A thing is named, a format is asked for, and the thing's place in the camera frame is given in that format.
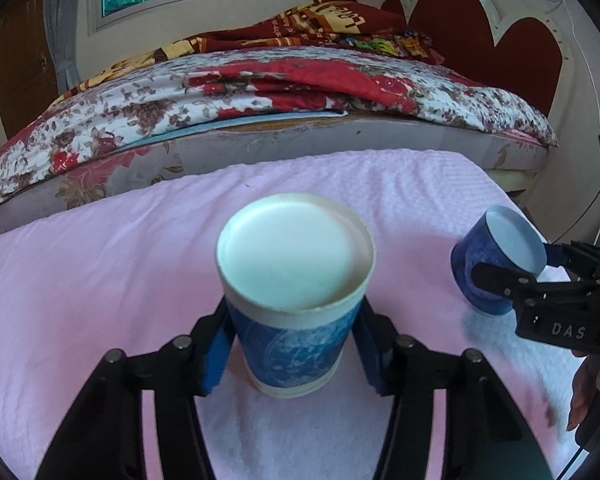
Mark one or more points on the brown wooden door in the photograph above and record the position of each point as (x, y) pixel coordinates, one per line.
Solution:
(22, 60)

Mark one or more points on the red and white headboard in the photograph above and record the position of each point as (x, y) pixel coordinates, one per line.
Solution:
(520, 45)

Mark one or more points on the red printed blanket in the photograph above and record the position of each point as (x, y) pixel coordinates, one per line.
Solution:
(330, 15)

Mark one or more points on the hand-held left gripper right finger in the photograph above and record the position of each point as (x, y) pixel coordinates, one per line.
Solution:
(370, 360)

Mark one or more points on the grey curtain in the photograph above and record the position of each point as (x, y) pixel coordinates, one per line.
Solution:
(65, 20)

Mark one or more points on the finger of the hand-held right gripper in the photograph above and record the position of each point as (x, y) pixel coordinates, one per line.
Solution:
(500, 282)
(575, 257)

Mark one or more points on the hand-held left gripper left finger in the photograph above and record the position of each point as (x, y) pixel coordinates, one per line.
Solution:
(215, 360)

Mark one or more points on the bed mattress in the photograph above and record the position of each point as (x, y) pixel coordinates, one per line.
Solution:
(330, 135)

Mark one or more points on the cream bed frame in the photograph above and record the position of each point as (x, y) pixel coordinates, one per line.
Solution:
(515, 180)

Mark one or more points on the floral bed sheet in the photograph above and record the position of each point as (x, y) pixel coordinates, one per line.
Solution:
(180, 95)

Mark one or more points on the blue paper cup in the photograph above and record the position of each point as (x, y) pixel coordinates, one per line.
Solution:
(290, 340)
(467, 265)

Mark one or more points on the person's right hand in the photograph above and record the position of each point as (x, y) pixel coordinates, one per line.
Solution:
(582, 390)

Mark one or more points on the pink table cover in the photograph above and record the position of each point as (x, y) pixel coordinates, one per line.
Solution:
(105, 285)

